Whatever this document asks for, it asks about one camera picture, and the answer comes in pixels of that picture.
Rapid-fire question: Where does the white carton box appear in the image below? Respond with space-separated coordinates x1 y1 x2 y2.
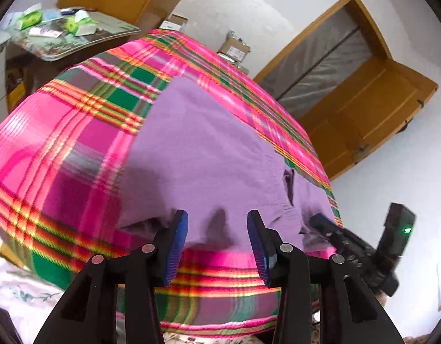
159 13 189 31

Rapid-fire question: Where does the wooden door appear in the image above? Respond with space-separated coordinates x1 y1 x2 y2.
299 57 439 181

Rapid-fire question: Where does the grey plastic sheet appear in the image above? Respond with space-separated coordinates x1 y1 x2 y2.
265 5 375 119

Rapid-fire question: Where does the purple sweater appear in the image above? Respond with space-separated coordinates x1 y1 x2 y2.
117 77 341 251

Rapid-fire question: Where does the pink plaid bed sheet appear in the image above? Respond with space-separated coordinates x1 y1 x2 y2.
0 29 343 337

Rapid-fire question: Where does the wooden door frame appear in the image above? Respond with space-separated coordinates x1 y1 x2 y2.
253 0 393 83

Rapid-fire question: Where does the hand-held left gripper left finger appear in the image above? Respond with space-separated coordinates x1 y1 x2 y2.
34 209 190 344

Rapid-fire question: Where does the green tissue pack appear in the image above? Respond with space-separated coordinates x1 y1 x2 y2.
65 10 98 37
16 10 43 30

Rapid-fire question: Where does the white floral quilt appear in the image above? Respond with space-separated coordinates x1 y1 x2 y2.
0 249 67 334

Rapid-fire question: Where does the white tube box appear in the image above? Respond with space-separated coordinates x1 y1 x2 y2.
28 26 64 39

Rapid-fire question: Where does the folding table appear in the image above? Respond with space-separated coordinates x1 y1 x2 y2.
7 6 141 62

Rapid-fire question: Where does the yellow black object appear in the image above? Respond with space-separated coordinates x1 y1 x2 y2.
7 68 31 112

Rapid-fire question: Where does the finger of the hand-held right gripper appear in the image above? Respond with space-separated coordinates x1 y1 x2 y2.
310 213 364 259

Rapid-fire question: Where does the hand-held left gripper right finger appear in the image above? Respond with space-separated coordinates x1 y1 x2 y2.
246 209 405 344

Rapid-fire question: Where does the taped cardboard box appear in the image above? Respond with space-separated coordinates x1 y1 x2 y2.
217 30 251 64

